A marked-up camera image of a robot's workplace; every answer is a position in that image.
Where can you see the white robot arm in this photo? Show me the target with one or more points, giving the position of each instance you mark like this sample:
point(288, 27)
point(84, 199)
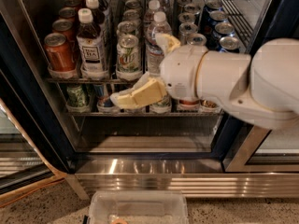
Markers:
point(262, 89)

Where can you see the top wire shelf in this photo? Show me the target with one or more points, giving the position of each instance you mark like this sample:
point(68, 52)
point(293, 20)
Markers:
point(88, 80)

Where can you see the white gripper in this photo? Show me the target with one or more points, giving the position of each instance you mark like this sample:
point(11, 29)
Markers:
point(181, 71)

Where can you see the green can lower shelf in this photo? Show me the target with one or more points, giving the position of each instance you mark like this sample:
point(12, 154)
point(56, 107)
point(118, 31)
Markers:
point(77, 96)

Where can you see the front clear water bottle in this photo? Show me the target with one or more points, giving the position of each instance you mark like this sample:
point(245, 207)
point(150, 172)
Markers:
point(154, 54)

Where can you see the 7up can shelf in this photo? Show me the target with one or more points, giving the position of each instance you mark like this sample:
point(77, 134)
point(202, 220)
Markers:
point(128, 54)
point(164, 102)

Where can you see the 7up can top shelf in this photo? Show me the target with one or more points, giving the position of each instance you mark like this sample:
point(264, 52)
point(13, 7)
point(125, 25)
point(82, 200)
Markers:
point(128, 54)

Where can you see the wire shelf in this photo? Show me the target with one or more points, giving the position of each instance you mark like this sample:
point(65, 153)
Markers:
point(146, 113)
point(88, 80)

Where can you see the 7up can lower shelf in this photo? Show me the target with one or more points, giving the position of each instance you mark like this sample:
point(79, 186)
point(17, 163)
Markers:
point(164, 102)

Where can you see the blue pepsi can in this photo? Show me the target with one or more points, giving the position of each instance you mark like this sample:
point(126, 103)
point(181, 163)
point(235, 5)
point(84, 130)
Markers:
point(221, 30)
point(213, 18)
point(228, 44)

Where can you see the red coca-cola can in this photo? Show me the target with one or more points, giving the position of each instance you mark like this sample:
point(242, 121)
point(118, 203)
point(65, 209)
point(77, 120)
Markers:
point(189, 103)

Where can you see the blue can lower shelf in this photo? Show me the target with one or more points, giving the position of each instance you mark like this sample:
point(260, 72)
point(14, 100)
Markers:
point(103, 92)

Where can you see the front blue pepsi can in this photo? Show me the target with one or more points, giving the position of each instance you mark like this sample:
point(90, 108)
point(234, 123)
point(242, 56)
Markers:
point(228, 44)

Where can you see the orange soda can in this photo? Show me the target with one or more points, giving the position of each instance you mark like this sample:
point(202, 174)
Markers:
point(59, 52)
point(67, 13)
point(66, 28)

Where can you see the gold brown can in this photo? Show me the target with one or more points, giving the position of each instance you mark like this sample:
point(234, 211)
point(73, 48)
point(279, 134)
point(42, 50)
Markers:
point(208, 104)

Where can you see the glass fridge door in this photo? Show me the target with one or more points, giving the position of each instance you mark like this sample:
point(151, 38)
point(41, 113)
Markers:
point(255, 149)

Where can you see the silver energy drink can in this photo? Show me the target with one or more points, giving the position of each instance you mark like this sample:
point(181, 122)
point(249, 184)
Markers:
point(196, 39)
point(186, 29)

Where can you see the lower wire shelf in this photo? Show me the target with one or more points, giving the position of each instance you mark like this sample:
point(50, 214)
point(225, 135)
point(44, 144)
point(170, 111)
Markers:
point(146, 113)

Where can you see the front tea bottle white cap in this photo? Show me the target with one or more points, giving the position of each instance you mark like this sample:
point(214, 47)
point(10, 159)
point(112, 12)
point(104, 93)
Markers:
point(91, 43)

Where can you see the front orange soda can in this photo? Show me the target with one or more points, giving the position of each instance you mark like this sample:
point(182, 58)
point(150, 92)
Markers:
point(59, 52)

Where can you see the clear plastic bin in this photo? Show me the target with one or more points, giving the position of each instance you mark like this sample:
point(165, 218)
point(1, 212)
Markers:
point(138, 207)

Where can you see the front silver energy drink can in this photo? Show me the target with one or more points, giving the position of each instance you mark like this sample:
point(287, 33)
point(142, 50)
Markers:
point(196, 39)

